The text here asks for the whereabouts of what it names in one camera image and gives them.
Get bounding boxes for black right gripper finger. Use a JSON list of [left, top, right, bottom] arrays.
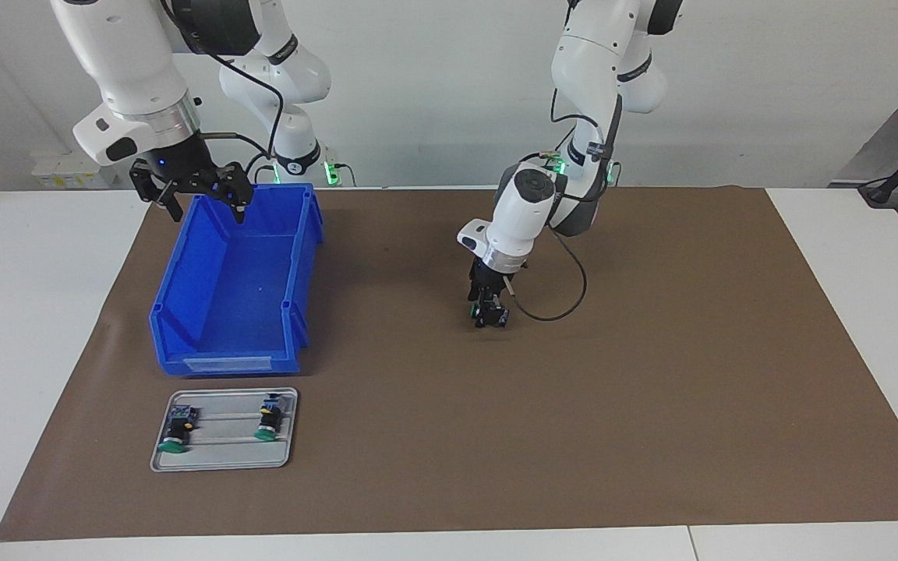
[[129, 159, 186, 224], [210, 161, 256, 226]]

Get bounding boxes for green push button switch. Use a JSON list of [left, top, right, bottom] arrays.
[[157, 406, 202, 455], [253, 393, 288, 443], [472, 301, 511, 329]]

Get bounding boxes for white socket box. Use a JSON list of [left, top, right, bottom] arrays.
[[30, 150, 117, 189]]

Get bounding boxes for blue plastic storage bin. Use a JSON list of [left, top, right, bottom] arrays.
[[149, 183, 323, 379]]

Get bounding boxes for brown table mat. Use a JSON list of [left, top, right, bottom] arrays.
[[0, 185, 898, 542]]

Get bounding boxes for silver metal tray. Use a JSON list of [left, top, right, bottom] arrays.
[[150, 387, 299, 472]]

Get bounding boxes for black right arm base cable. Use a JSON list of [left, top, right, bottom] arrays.
[[243, 152, 277, 185]]

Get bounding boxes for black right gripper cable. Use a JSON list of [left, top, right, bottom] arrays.
[[161, 0, 286, 157]]

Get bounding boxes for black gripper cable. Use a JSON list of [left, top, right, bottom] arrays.
[[161, 0, 286, 157], [507, 90, 623, 323]]

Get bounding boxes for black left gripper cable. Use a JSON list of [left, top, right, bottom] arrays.
[[507, 90, 623, 323]]

